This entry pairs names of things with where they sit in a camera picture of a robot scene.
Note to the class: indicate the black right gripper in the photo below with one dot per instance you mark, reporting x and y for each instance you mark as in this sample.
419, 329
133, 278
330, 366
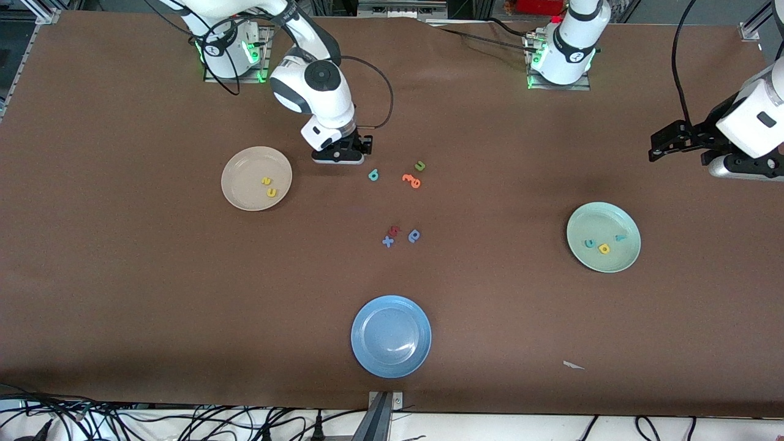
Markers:
353, 142

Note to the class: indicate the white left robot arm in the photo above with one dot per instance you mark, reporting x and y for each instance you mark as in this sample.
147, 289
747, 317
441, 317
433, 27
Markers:
576, 37

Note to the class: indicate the beige brown plate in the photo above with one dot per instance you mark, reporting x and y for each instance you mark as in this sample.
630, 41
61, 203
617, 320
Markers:
245, 184

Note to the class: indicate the white paper scrap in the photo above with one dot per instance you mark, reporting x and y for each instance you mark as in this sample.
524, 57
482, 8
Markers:
572, 365

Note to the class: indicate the aluminium corner bracket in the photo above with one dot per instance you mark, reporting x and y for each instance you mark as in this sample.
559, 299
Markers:
752, 27

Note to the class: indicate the pale green plate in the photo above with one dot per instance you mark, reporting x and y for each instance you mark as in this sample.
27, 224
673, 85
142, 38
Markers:
603, 220

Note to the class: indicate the blue plate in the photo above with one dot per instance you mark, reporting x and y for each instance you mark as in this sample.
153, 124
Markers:
391, 337

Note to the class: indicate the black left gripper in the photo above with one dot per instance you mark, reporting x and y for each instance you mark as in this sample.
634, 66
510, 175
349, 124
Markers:
706, 129

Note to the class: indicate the aluminium table frame rail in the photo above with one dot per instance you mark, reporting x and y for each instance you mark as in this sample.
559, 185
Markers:
24, 55

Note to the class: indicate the grey metal camera post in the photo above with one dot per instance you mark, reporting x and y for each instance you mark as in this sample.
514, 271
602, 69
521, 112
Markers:
376, 422

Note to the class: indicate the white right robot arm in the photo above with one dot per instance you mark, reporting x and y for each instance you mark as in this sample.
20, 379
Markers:
318, 92

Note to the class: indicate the blue foam letter with hole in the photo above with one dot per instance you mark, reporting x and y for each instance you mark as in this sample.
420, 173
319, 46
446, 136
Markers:
412, 237

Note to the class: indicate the grey power strip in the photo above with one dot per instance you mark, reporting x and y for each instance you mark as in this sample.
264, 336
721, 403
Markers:
401, 7

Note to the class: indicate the red box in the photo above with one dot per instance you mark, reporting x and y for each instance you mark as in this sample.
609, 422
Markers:
539, 6

